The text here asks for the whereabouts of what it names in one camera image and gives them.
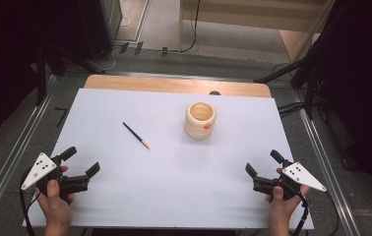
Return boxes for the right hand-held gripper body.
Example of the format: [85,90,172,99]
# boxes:
[252,158,328,202]

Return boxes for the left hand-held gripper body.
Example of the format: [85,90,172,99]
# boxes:
[21,151,91,202]

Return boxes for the person's right hand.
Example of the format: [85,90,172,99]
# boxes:
[265,167,312,228]

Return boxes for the person's left hand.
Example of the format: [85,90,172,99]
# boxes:
[34,165,77,228]

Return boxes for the black pencil with orange tip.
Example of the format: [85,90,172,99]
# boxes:
[122,121,152,150]

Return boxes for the cream ribbed ceramic cup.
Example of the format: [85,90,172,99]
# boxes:
[183,100,217,141]

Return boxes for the white table cover sheet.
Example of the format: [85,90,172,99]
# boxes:
[22,88,315,231]

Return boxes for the black stand legs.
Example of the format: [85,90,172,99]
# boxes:
[32,40,107,107]
[252,57,326,122]

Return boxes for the black curtain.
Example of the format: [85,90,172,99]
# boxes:
[0,0,104,151]
[300,0,372,210]

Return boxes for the grey cabinet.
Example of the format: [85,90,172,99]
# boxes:
[97,0,124,43]

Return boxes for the light wooden furniture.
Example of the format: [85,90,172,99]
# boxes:
[177,0,337,64]

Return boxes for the metal floor rail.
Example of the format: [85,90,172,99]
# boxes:
[0,74,59,227]
[291,89,363,236]

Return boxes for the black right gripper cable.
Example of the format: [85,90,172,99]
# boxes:
[291,191,310,236]

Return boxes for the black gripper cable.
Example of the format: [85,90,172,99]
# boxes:
[19,168,41,236]
[291,191,310,236]

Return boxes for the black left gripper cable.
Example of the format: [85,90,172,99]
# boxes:
[19,168,41,236]

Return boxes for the white floor cable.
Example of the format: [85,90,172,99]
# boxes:
[100,15,133,72]

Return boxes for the black floor cable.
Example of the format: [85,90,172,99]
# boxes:
[178,0,202,54]

